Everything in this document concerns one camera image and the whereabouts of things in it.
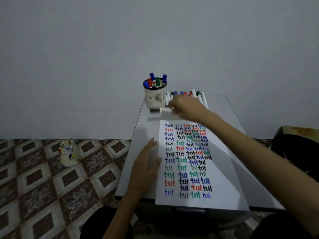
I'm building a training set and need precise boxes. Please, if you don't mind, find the person's left hand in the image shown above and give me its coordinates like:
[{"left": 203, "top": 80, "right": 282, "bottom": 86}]
[{"left": 128, "top": 137, "right": 162, "bottom": 197}]

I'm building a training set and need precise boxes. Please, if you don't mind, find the person's right hand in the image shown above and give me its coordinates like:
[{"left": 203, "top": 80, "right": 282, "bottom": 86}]
[{"left": 168, "top": 94, "right": 213, "bottom": 124}]

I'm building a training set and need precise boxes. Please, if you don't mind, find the row of colored markers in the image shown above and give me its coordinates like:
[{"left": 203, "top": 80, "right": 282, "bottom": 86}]
[{"left": 165, "top": 89, "right": 209, "bottom": 110}]

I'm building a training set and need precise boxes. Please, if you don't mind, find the black capped slim white marker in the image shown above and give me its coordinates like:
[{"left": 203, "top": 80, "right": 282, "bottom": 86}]
[{"left": 149, "top": 107, "right": 174, "bottom": 114}]

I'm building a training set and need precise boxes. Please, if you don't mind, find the white paper with colored writing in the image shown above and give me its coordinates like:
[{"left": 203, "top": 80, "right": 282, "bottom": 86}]
[{"left": 155, "top": 120, "right": 251, "bottom": 212}]

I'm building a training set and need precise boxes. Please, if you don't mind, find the person's right forearm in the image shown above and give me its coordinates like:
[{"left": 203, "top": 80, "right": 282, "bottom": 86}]
[{"left": 205, "top": 113, "right": 319, "bottom": 238}]

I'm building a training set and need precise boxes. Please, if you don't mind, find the person's left forearm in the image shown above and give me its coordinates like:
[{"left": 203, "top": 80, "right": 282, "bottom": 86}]
[{"left": 102, "top": 190, "right": 150, "bottom": 239}]

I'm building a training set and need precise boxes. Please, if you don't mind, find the person's left leg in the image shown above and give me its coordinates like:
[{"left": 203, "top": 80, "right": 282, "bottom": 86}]
[{"left": 79, "top": 206, "right": 134, "bottom": 239}]

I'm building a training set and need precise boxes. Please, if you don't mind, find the person's leg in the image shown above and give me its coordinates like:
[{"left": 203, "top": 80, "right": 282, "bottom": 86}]
[
  {"left": 252, "top": 211, "right": 317, "bottom": 239},
  {"left": 79, "top": 206, "right": 134, "bottom": 239}
]

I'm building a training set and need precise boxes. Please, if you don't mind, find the person's right leg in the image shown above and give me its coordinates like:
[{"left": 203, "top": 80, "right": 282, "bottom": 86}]
[{"left": 252, "top": 211, "right": 317, "bottom": 239}]

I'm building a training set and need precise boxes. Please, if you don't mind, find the grey drawer cabinet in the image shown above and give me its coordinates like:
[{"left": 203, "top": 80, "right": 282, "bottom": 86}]
[{"left": 114, "top": 94, "right": 286, "bottom": 232}]

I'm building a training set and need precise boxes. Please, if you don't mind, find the beige mesh cup black rim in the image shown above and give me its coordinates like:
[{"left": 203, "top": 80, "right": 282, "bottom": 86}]
[{"left": 143, "top": 77, "right": 167, "bottom": 110}]

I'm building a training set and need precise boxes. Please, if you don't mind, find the small cream box of pens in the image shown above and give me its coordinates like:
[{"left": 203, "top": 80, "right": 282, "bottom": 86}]
[{"left": 58, "top": 138, "right": 80, "bottom": 168}]

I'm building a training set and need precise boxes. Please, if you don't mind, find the yellow floral cushion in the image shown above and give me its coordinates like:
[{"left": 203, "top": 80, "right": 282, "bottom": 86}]
[{"left": 275, "top": 125, "right": 319, "bottom": 145}]

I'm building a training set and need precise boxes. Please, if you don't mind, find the black plastic bucket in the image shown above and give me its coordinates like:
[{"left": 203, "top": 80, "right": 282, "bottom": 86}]
[{"left": 270, "top": 134, "right": 319, "bottom": 183}]

